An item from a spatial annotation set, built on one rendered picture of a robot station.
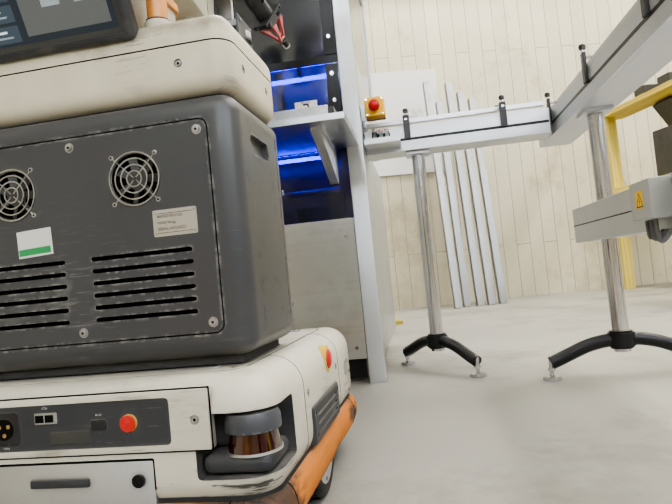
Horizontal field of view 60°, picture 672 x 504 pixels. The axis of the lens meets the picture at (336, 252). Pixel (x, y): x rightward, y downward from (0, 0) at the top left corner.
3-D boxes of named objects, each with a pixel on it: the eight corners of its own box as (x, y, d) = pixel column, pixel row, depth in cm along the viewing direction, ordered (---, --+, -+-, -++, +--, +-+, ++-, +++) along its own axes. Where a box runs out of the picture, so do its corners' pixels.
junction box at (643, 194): (632, 222, 138) (627, 185, 138) (654, 220, 137) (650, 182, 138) (651, 218, 126) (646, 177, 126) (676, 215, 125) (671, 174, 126)
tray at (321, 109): (274, 149, 212) (273, 140, 212) (344, 140, 208) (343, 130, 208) (245, 127, 179) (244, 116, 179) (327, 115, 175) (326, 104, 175)
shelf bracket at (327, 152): (331, 184, 212) (327, 149, 212) (339, 183, 211) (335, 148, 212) (314, 169, 178) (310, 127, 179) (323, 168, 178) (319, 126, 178)
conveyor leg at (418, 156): (426, 349, 226) (406, 156, 230) (449, 347, 225) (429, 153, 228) (426, 352, 218) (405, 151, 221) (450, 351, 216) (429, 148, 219)
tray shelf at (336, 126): (185, 172, 229) (185, 167, 229) (361, 150, 219) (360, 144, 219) (123, 148, 181) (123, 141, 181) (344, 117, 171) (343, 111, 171)
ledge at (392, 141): (367, 152, 224) (367, 147, 224) (401, 148, 222) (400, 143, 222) (364, 145, 210) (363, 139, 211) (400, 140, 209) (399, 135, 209)
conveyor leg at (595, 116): (603, 349, 187) (576, 115, 190) (632, 347, 185) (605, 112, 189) (612, 354, 178) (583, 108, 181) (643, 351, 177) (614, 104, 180)
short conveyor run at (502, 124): (365, 155, 220) (361, 114, 220) (369, 162, 235) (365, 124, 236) (552, 131, 210) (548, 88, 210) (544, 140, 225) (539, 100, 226)
